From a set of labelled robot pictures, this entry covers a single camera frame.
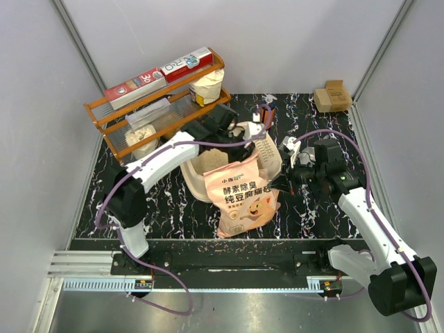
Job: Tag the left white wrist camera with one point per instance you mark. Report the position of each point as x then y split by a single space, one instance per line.
254 130

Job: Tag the beige plastic litter box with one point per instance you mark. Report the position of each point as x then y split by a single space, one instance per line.
268 161

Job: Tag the orange pump bottle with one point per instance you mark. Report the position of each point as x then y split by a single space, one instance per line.
268 113

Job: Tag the pink cat litter bag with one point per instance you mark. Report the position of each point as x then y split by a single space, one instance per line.
242 192

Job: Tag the clear plastic box on shelf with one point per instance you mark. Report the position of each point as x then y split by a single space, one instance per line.
148 114

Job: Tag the orange wooden shelf rack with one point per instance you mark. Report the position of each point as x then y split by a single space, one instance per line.
128 145

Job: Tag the red white box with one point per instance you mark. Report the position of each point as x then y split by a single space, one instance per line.
187 64
135 88

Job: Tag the red white box right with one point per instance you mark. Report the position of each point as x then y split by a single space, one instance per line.
187 64

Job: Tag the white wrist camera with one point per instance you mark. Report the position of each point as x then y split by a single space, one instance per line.
254 130
289 149

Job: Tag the red white box left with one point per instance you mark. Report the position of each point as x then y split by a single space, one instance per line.
135 88

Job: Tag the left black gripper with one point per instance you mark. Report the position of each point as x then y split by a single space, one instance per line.
243 152

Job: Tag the white paper bag upper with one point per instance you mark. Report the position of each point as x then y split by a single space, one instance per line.
207 89

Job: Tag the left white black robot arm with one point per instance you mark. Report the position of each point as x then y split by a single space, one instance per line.
125 199

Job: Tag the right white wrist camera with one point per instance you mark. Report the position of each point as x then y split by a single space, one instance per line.
289 149

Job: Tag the metal litter scoop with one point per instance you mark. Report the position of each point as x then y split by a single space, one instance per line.
316 155

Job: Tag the brown cardboard box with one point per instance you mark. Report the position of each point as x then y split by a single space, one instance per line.
334 97

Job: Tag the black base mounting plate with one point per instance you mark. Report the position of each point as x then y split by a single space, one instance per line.
238 263

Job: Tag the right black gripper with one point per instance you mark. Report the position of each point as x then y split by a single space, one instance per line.
285 185

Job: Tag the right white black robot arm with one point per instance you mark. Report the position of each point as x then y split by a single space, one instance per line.
395 277

